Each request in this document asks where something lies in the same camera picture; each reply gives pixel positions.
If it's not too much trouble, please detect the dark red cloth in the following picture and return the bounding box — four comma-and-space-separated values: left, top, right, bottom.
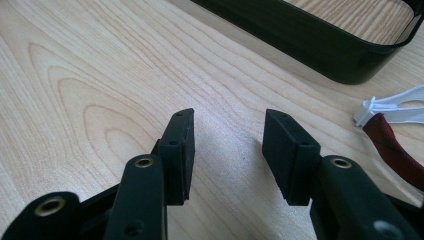
362, 112, 424, 192

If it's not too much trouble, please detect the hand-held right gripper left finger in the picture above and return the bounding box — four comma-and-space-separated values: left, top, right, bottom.
150, 107, 196, 206

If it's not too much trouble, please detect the white plastic clip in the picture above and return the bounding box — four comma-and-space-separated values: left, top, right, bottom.
353, 84, 424, 128

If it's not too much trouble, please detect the black tray with wooden bottom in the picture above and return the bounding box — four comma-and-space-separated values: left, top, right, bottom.
190, 0, 424, 85

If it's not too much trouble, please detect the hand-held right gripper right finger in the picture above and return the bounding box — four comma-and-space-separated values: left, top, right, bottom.
261, 108, 322, 207

